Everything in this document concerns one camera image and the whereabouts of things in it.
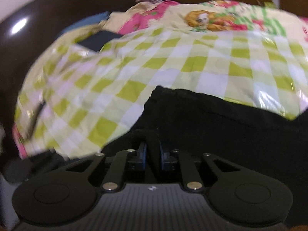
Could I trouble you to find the black pants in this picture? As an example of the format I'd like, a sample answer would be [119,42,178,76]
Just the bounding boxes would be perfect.
[103,86,307,226]

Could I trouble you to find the black phone on bed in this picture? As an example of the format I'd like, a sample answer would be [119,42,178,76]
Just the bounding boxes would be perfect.
[28,101,46,138]

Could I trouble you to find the green checkered plastic sheet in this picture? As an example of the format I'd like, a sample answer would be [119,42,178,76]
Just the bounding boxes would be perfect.
[13,27,307,158]

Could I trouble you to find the dark blue folded cloth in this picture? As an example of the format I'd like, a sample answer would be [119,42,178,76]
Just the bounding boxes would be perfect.
[77,30,123,52]

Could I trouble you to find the dark wooden headboard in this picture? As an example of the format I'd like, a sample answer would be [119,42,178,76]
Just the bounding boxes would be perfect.
[1,0,135,157]

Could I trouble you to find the blue pillow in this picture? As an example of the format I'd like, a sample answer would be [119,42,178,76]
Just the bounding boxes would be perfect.
[57,12,110,37]

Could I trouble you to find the floral cartoon quilt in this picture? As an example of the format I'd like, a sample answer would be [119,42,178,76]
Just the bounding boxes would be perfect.
[99,0,307,41]

